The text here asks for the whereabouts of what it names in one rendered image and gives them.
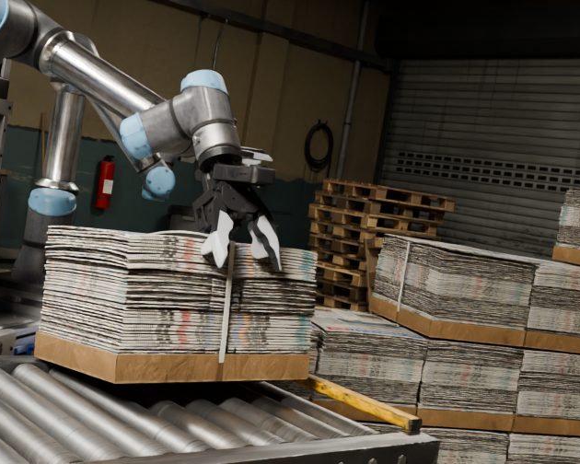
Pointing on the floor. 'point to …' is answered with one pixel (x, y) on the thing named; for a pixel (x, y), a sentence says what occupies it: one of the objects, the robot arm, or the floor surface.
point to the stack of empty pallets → (348, 293)
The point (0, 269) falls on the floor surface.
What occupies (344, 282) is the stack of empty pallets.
